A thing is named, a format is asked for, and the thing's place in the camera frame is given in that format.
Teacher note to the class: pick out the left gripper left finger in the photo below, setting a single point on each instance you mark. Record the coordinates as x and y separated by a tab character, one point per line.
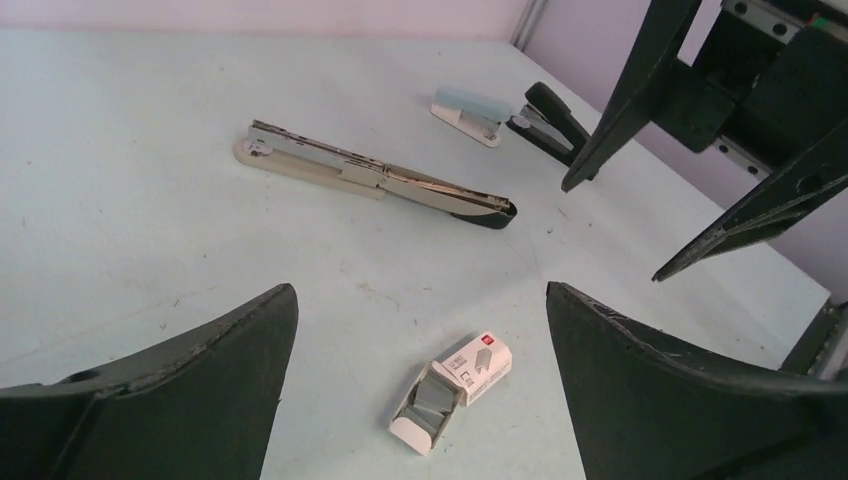
200	405

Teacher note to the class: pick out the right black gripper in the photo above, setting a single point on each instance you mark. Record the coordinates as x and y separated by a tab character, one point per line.
770	79

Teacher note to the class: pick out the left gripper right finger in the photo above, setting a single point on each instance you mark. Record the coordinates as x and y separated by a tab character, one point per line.
645	404

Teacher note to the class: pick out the white staple box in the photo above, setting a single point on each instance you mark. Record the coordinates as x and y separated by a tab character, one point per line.
476	366

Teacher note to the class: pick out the light blue stapler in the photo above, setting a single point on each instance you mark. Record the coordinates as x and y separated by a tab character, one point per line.
475	115

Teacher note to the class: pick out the beige black long stapler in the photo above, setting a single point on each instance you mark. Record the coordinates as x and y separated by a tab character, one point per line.
277	150

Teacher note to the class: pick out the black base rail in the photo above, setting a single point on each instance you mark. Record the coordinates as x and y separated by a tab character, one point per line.
821	351

